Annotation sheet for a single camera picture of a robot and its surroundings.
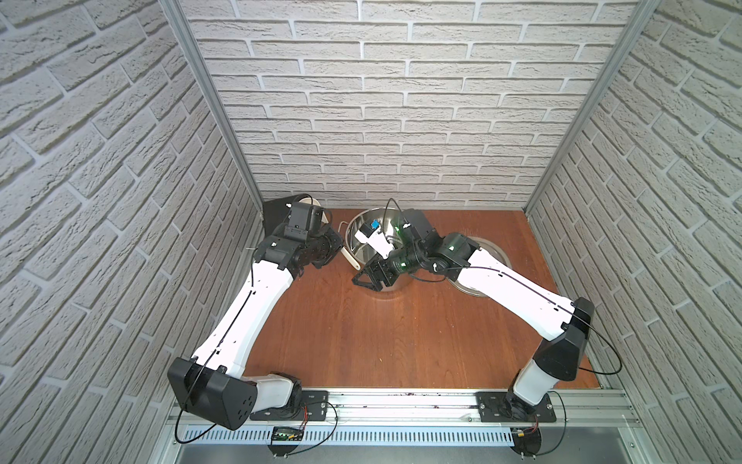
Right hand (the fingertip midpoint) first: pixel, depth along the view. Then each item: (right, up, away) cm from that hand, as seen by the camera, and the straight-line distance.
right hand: (366, 270), depth 69 cm
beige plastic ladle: (-4, +3, +4) cm, 6 cm away
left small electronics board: (-21, -43, +2) cm, 48 cm away
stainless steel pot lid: (+45, +4, +37) cm, 59 cm away
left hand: (-8, +9, +7) cm, 14 cm away
